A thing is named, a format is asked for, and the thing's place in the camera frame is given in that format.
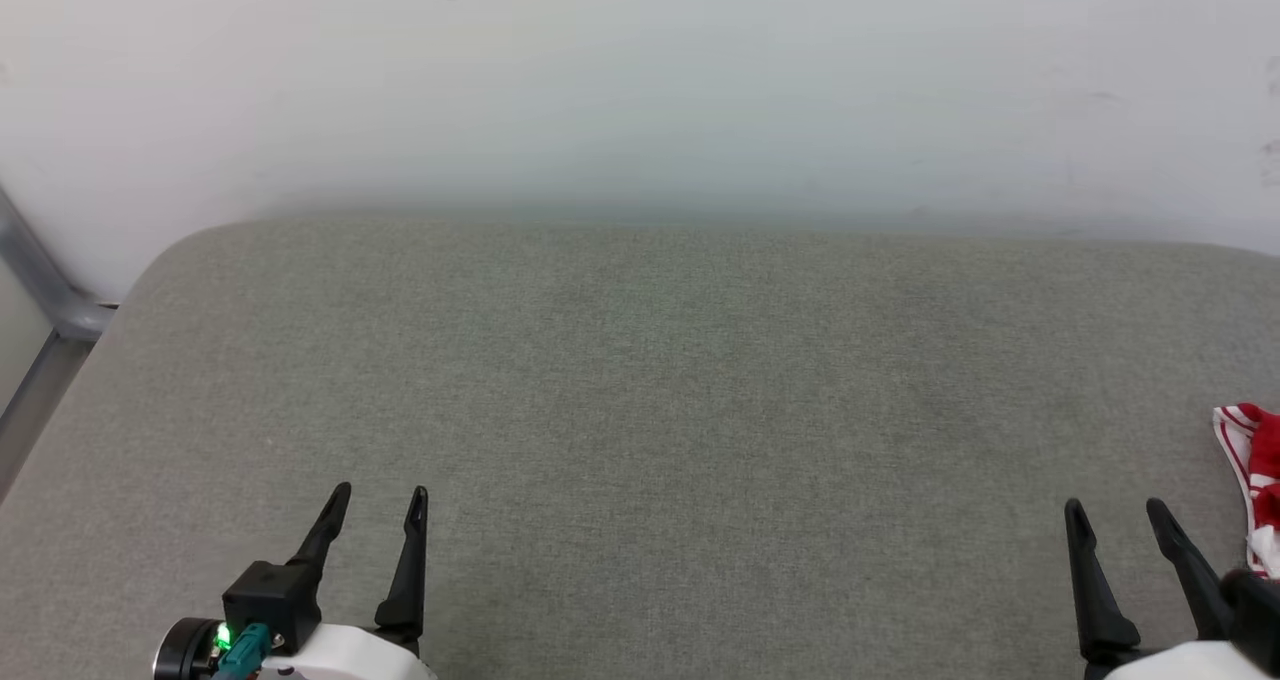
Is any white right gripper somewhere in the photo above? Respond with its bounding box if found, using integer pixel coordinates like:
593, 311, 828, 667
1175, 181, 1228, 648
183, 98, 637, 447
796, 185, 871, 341
1063, 498, 1273, 680

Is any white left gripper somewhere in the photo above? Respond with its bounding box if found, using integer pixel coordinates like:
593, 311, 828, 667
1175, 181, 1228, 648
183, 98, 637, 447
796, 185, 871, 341
260, 481, 438, 680

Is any red and white garment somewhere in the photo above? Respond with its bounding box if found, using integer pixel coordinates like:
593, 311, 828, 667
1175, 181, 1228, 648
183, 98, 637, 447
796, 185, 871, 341
1211, 402, 1280, 582

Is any grey fabric sofa cushion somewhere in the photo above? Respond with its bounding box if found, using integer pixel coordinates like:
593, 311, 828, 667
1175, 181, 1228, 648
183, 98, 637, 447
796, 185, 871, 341
0, 218, 1280, 680

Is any teal left cable connector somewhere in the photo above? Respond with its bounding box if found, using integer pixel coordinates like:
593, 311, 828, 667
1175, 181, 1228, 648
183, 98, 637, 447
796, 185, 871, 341
214, 621, 274, 680

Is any grey metal frame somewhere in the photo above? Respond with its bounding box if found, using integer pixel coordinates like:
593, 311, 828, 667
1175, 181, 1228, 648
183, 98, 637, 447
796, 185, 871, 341
0, 186, 121, 503

